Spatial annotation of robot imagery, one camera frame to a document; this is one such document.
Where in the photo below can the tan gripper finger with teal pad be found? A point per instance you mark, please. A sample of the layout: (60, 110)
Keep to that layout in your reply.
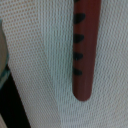
(4, 57)

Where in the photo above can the brown toy sausage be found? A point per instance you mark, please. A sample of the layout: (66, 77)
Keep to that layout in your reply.
(85, 31)

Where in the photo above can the beige woven placemat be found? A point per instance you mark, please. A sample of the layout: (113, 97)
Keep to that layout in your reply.
(39, 35)

